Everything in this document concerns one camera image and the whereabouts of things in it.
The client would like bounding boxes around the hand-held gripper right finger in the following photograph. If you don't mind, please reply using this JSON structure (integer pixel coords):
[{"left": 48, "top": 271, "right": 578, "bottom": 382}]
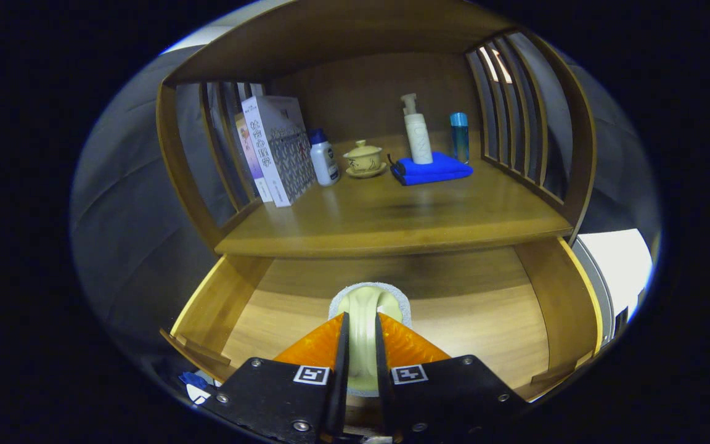
[{"left": 375, "top": 311, "right": 528, "bottom": 444}]

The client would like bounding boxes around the blue bottle with teal cap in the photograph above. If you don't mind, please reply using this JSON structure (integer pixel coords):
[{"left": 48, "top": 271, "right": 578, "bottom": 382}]
[{"left": 450, "top": 112, "right": 470, "bottom": 165}]

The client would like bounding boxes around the large white book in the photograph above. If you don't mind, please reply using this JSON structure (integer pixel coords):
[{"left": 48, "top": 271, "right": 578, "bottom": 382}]
[{"left": 242, "top": 95, "right": 317, "bottom": 208}]

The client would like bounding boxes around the small blue white object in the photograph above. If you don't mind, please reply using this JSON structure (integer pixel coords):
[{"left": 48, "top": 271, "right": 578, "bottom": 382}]
[{"left": 179, "top": 370, "right": 214, "bottom": 405}]

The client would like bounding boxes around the wooden cabinet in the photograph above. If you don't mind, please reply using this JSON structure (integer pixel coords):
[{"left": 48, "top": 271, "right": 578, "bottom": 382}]
[{"left": 157, "top": 0, "right": 597, "bottom": 260}]

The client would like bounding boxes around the wooden countertop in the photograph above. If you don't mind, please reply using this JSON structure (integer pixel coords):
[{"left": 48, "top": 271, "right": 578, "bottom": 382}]
[{"left": 214, "top": 139, "right": 573, "bottom": 258}]

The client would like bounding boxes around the thin purple book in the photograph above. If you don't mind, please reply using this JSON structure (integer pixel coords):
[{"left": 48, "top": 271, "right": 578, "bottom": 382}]
[{"left": 235, "top": 113, "right": 274, "bottom": 203}]

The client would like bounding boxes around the white pump bottle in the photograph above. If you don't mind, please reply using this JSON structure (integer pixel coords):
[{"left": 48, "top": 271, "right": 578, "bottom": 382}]
[{"left": 401, "top": 93, "right": 434, "bottom": 165}]

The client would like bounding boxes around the yellow lidded teacup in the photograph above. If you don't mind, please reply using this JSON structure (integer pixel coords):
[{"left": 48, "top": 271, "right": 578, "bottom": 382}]
[{"left": 343, "top": 139, "right": 388, "bottom": 179}]

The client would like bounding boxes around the blue folded cloth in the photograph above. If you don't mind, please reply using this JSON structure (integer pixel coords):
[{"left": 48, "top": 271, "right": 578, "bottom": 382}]
[{"left": 388, "top": 152, "right": 474, "bottom": 186}]

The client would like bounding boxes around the white plastic drawer unit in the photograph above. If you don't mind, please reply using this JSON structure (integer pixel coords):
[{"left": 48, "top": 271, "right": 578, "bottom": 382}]
[{"left": 571, "top": 228, "right": 655, "bottom": 349}]

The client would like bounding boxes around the white bottle with blue cap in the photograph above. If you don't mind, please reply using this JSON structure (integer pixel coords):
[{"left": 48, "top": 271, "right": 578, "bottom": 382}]
[{"left": 308, "top": 128, "right": 341, "bottom": 187}]

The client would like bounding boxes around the wooden drawer with black knob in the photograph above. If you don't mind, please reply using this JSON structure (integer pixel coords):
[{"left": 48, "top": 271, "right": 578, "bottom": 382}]
[{"left": 159, "top": 237, "right": 604, "bottom": 426}]

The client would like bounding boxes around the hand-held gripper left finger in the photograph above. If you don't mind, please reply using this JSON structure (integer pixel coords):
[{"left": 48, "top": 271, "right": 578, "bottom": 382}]
[{"left": 207, "top": 311, "right": 351, "bottom": 444}]

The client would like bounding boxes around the pale green handled scrubber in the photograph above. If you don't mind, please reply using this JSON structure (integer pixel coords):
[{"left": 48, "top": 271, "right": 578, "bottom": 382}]
[{"left": 328, "top": 282, "right": 412, "bottom": 397}]

